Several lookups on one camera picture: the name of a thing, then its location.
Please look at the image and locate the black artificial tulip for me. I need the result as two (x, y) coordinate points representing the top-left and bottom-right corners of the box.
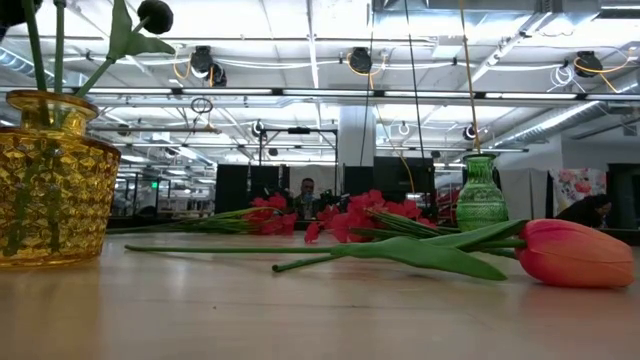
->
(4, 0), (54, 257)
(52, 0), (177, 126)
(49, 0), (69, 251)

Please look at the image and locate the yellow textured glass vase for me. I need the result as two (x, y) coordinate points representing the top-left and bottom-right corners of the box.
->
(0, 89), (122, 268)

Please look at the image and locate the orange artificial tulip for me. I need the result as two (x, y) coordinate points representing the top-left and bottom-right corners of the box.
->
(123, 217), (636, 290)

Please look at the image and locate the green glass vase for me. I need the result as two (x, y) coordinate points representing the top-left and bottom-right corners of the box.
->
(454, 152), (510, 234)

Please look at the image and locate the long light bar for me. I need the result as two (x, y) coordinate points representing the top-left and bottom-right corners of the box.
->
(0, 85), (640, 101)

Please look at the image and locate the black partition panel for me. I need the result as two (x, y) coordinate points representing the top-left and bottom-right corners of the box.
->
(606, 162), (640, 230)
(342, 165), (375, 194)
(249, 164), (291, 199)
(373, 156), (436, 204)
(214, 163), (250, 214)

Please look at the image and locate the person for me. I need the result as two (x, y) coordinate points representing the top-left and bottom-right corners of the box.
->
(294, 177), (321, 221)
(554, 193), (614, 230)

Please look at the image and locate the white partition panel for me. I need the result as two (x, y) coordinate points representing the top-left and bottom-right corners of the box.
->
(289, 164), (344, 211)

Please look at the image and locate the white square column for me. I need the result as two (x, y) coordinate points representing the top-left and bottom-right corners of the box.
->
(338, 104), (377, 169)

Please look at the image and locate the small black robot rig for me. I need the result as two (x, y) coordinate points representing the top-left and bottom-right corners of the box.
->
(319, 188), (351, 211)

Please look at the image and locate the white plain cloth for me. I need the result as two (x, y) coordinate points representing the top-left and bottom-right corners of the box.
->
(498, 167), (550, 224)

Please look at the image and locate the floral patterned cloth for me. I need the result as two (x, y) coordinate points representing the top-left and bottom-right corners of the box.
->
(548, 167), (609, 216)

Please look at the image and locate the silver ventilation duct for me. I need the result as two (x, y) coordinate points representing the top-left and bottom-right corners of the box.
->
(0, 47), (97, 89)
(492, 82), (640, 149)

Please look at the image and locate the black gantry frame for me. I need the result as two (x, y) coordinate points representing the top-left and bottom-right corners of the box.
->
(257, 126), (340, 169)

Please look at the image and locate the black power cable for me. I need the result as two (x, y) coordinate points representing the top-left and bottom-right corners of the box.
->
(402, 0), (427, 162)

